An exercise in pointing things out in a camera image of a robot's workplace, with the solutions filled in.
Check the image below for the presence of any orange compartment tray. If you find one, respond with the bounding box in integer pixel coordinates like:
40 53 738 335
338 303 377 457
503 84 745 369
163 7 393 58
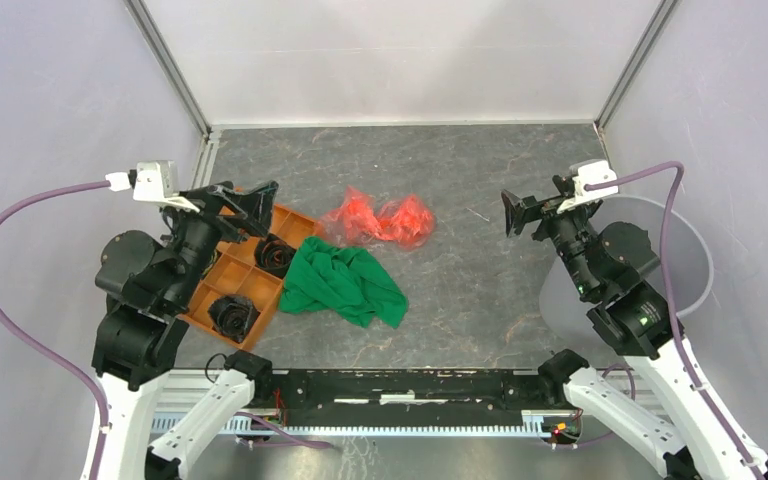
183 205 317 351

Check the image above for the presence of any green cloth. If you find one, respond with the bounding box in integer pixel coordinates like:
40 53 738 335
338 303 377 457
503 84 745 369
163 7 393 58
278 236 409 329

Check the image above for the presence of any slotted cable duct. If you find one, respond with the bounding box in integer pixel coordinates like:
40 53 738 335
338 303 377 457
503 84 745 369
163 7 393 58
150 412 550 440

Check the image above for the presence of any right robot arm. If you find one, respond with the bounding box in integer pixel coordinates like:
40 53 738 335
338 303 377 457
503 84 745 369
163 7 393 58
501 177 768 479

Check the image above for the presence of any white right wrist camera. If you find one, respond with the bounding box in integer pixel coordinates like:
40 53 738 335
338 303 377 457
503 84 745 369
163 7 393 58
556 159 619 213

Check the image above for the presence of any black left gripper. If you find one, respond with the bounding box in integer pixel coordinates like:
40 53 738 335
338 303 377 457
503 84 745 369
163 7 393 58
166 177 280 306

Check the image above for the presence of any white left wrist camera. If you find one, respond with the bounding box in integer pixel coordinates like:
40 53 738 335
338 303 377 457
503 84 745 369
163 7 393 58
105 160 200 212

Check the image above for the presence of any red plastic trash bag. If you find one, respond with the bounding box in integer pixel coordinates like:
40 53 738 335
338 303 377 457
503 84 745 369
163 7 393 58
316 186 436 250

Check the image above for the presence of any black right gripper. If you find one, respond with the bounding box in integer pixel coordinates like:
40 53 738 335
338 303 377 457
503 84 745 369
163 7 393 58
500 174 598 296

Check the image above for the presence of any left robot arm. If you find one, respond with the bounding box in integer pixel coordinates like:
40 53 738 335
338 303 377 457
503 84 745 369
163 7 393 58
84 180 279 479

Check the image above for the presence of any grey plastic trash bin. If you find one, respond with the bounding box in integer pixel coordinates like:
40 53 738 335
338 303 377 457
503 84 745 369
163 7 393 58
538 194 713 368

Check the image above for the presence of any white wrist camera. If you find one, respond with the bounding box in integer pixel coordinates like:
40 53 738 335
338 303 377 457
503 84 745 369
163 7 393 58
105 160 200 212
556 159 619 213

